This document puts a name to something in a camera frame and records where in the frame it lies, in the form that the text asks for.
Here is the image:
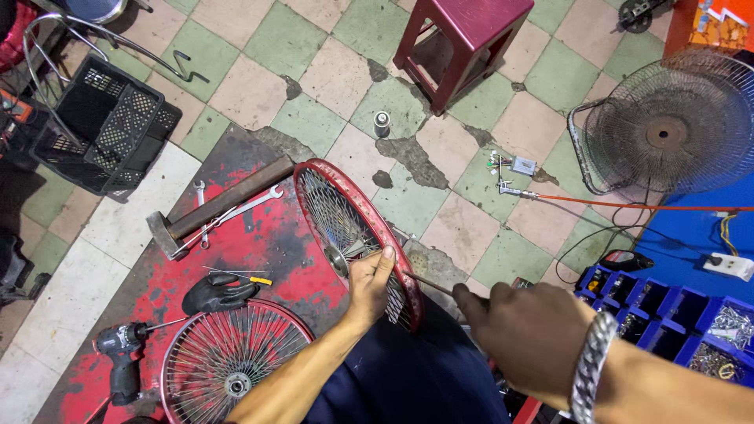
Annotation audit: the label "orange air hose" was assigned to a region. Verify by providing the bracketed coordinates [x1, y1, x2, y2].
[536, 193, 754, 213]

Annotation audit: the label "orange cabinet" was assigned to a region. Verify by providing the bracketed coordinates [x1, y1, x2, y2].
[664, 0, 754, 60]

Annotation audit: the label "black work glove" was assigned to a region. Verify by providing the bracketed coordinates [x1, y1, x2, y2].
[181, 272, 261, 316]

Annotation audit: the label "silver combination wrench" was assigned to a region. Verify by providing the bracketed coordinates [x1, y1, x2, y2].
[171, 185, 285, 255]

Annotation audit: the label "grey controller box with wires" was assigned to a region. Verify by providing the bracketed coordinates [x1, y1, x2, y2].
[487, 151, 538, 179]

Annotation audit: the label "black cable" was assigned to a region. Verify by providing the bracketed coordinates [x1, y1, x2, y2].
[554, 177, 714, 285]

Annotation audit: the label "red spoked wheel flat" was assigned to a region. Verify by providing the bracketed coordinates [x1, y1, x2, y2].
[160, 299, 317, 424]

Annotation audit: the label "black floor fan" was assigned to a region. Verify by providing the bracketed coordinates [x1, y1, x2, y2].
[567, 49, 754, 197]

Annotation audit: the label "thin metal spoke tool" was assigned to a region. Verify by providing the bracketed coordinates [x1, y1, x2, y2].
[404, 271, 456, 296]

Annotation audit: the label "person's left hand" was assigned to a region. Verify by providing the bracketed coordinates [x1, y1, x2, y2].
[344, 245, 397, 331]

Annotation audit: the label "white power strip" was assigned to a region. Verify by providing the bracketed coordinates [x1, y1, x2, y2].
[702, 252, 754, 282]

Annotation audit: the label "heavy metal hammer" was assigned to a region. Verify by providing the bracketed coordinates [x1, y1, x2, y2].
[146, 154, 295, 261]

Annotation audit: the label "chrome tube stool frame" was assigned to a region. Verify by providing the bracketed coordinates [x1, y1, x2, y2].
[22, 0, 210, 148]

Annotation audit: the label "red painted metal sheet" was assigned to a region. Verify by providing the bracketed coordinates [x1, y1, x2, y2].
[32, 124, 448, 424]

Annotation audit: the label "blue parts bin rack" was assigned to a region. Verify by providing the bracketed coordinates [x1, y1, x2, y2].
[574, 264, 754, 391]

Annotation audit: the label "blue mat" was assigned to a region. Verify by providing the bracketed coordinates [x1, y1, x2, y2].
[630, 171, 754, 307]

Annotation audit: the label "loose thin spokes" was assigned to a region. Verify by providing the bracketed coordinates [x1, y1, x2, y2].
[201, 265, 267, 280]

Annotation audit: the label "dark red plastic stool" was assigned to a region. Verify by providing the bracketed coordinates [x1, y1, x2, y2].
[392, 0, 536, 116]

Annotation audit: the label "small silver wrench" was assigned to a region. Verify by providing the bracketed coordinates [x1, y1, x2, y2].
[193, 180, 210, 250]

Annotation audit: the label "black plastic crate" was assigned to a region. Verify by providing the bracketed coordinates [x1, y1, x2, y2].
[29, 54, 183, 196]

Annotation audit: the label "small black wheel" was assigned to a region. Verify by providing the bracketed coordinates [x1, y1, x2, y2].
[616, 0, 678, 34]

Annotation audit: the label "silver chain bracelet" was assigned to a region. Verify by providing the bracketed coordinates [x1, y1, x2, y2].
[569, 311, 618, 424]

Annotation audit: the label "air blow gun nozzle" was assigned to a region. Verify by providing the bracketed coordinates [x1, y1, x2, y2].
[497, 179, 539, 200]

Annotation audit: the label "red spoked wheel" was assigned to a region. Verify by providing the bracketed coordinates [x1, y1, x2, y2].
[160, 299, 317, 424]
[293, 158, 425, 334]

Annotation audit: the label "person's dark blue trousers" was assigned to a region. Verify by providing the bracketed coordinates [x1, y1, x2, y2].
[303, 294, 513, 424]

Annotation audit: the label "grey cordless drill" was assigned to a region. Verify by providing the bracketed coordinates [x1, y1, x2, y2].
[94, 317, 190, 407]

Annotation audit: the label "person's right hand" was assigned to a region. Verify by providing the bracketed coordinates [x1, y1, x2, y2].
[452, 281, 598, 412]

